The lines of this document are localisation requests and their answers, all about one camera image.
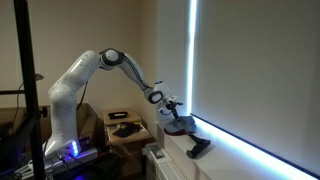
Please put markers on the maroon cap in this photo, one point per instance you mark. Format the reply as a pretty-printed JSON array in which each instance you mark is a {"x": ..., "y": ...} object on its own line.
[{"x": 176, "y": 133}]

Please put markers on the aluminium robot base platform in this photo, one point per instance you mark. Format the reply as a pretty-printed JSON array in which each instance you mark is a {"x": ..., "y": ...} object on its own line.
[{"x": 83, "y": 155}]

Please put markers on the light blue cap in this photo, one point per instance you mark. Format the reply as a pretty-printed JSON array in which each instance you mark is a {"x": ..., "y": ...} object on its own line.
[{"x": 186, "y": 125}]

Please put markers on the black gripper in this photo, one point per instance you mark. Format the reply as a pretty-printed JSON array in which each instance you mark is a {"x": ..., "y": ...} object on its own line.
[{"x": 171, "y": 106}]

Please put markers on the wooden drawer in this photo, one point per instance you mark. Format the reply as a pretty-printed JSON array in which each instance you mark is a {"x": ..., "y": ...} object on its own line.
[{"x": 131, "y": 138}]

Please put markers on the dark blue sock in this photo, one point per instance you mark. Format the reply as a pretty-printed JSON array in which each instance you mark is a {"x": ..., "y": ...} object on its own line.
[{"x": 200, "y": 145}]

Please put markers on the black plastic tray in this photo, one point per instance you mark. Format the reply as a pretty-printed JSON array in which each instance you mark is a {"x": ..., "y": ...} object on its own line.
[{"x": 118, "y": 115}]

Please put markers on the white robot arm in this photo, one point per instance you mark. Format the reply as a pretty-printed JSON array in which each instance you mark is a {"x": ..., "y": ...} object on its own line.
[{"x": 66, "y": 100}]

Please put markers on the light wooden table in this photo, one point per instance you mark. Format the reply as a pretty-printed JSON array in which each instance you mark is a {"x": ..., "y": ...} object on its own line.
[{"x": 133, "y": 116}]

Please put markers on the black camera stand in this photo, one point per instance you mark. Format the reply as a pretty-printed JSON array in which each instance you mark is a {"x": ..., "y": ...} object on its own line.
[{"x": 26, "y": 66}]

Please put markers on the white radiator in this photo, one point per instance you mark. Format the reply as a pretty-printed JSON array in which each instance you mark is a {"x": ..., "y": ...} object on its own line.
[{"x": 163, "y": 163}]

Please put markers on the brown leather sofa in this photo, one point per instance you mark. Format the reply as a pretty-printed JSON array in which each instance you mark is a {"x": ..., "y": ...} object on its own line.
[{"x": 87, "y": 123}]

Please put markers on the black cap with yellow logo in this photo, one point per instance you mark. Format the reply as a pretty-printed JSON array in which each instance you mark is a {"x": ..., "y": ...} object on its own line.
[{"x": 126, "y": 130}]

